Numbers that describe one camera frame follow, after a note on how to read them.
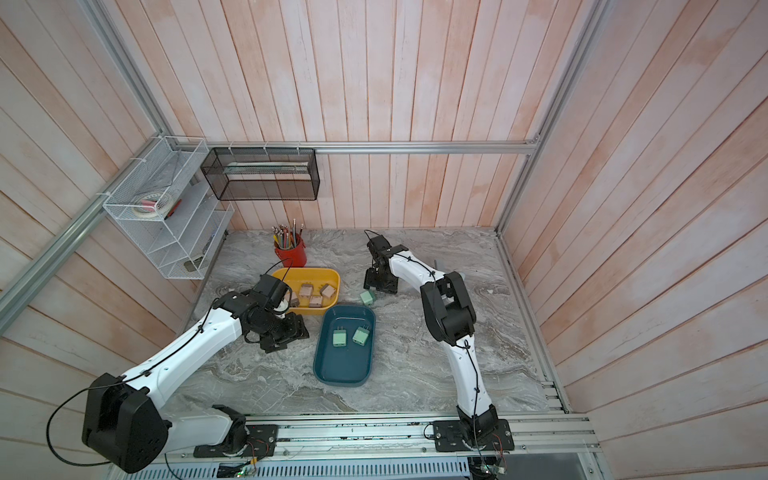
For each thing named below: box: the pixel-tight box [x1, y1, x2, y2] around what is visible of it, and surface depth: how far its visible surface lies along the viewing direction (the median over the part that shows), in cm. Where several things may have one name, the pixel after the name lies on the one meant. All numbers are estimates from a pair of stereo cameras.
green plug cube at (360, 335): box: [352, 326, 370, 347], surface depth 92 cm
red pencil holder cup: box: [274, 233, 307, 268], surface depth 108 cm
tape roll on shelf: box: [132, 192, 172, 218], surface depth 75 cm
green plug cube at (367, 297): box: [360, 290, 376, 306], surface depth 100 cm
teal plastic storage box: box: [313, 304, 377, 387], surface depth 90 cm
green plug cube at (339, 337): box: [332, 329, 347, 347], surface depth 90 cm
